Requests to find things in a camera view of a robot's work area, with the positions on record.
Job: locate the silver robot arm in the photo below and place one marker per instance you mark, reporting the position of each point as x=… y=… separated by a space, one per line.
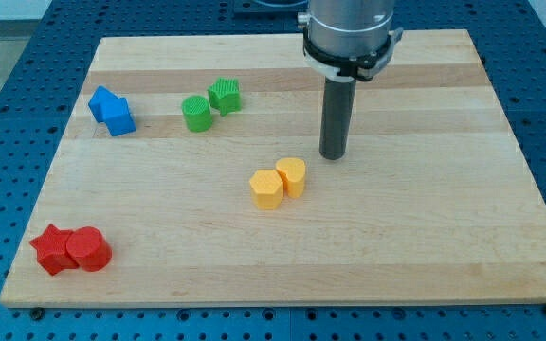
x=346 y=41

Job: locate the red cylinder block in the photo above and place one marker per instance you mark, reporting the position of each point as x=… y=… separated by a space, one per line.
x=89 y=249

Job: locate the green cylinder block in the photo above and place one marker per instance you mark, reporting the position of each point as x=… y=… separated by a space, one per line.
x=196 y=112

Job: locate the yellow hexagon block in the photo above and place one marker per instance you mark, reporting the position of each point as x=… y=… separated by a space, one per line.
x=266 y=187

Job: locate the green star block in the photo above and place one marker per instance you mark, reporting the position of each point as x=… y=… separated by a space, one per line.
x=225 y=96

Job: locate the blue cube block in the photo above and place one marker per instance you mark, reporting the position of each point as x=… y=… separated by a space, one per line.
x=117 y=117

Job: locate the red star block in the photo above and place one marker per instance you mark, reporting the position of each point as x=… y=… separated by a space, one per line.
x=51 y=250

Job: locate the yellow heart block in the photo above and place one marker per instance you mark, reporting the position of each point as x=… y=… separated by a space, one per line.
x=292 y=170

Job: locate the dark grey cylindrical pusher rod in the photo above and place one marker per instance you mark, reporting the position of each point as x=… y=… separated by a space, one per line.
x=337 y=108

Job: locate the blue pentagon block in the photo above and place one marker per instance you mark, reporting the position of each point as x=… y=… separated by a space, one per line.
x=101 y=95

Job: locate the wooden board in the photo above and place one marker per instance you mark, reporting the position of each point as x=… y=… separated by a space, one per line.
x=432 y=204

